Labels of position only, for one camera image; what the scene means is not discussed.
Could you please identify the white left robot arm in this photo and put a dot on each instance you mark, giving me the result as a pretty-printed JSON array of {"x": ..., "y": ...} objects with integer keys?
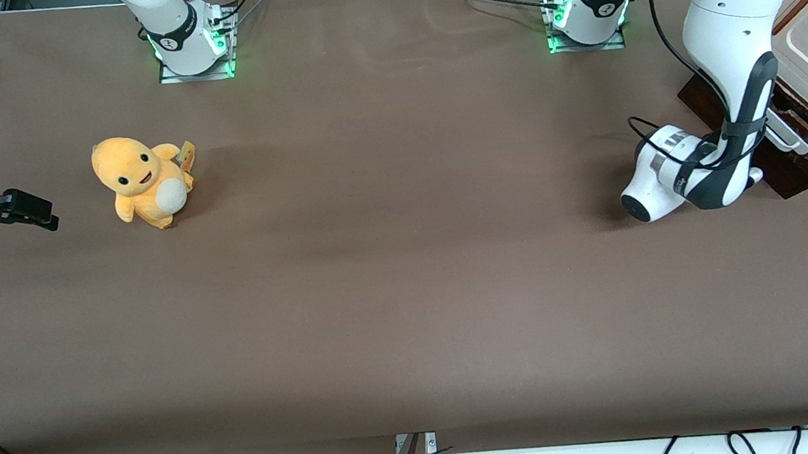
[{"x": 738, "y": 2}]

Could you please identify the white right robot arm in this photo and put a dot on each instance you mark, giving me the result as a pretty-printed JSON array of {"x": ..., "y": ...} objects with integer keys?
[{"x": 178, "y": 34}]

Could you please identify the yellow plush toy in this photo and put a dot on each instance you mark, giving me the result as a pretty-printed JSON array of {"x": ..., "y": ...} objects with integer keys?
[{"x": 140, "y": 178}]

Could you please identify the brown wooden strip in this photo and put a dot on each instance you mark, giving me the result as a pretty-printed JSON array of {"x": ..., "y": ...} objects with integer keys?
[{"x": 796, "y": 11}]

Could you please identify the yellow plush toy tag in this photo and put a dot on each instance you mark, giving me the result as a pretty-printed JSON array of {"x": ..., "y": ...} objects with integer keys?
[{"x": 187, "y": 155}]

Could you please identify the brown table cover sheet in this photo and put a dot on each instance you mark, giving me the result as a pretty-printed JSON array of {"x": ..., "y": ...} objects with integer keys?
[{"x": 408, "y": 271}]

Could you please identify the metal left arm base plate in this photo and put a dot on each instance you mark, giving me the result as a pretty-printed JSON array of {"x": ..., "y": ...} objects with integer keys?
[{"x": 587, "y": 48}]

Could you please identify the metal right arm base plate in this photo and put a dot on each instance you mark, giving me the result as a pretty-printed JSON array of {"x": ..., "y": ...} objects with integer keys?
[{"x": 197, "y": 77}]

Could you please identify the silver mounting bracket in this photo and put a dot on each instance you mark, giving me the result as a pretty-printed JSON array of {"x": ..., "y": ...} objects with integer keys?
[{"x": 431, "y": 443}]

